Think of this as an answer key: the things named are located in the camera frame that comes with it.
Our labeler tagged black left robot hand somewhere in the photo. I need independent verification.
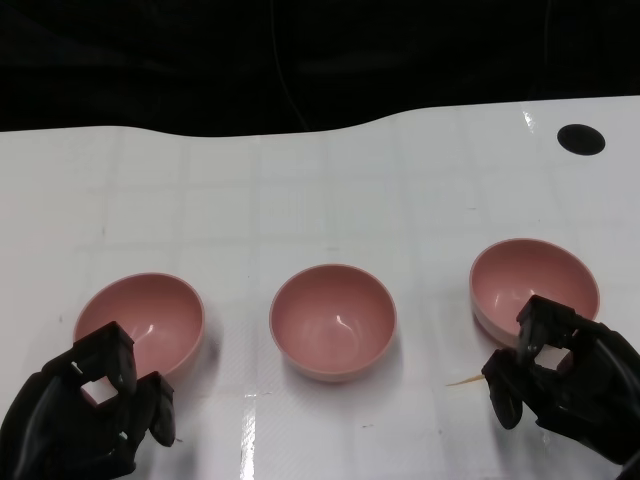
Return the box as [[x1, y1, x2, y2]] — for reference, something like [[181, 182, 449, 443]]
[[0, 321, 178, 480]]

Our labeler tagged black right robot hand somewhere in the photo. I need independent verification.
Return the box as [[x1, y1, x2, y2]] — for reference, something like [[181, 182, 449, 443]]
[[481, 294, 640, 469]]

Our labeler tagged pink plastic bowl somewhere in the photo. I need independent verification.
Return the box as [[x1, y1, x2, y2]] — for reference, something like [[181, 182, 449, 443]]
[[269, 263, 398, 384], [73, 272, 207, 384], [468, 238, 601, 346]]

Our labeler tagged black round table grommet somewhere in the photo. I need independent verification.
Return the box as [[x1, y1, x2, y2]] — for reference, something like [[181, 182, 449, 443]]
[[556, 123, 607, 157]]

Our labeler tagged black backdrop cloth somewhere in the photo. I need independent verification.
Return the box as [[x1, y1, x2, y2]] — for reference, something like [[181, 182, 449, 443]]
[[0, 0, 640, 137]]

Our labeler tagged thin hanging cable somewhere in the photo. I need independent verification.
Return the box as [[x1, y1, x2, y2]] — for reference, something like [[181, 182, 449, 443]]
[[272, 0, 306, 132]]

